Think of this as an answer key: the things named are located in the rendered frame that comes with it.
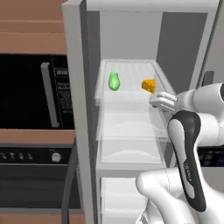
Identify dark curved oven handle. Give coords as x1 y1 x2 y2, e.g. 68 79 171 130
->
60 139 79 224

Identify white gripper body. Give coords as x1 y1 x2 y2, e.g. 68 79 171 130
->
149 91 179 113

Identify grey fridge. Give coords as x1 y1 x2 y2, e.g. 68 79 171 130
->
61 0 224 224

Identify green bell pepper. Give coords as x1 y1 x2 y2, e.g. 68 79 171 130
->
108 72 121 92

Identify clear fridge shelf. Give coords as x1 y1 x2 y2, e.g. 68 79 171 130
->
94 59 177 108

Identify grey microwave handle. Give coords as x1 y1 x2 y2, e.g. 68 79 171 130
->
40 61 60 129

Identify brown wooden cupboards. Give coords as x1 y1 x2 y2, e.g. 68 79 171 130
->
0 0 68 55

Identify black microwave oven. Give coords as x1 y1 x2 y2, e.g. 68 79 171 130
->
0 53 75 130

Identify clear fridge drawer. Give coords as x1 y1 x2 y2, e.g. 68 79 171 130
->
96 101 173 143
99 136 170 165

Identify white oven knob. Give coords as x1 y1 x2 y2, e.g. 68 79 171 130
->
51 152 62 164

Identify white fridge bin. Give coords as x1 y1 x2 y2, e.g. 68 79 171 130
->
100 177 150 224

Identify yellow cheese wedge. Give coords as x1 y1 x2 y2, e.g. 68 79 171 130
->
141 78 157 95

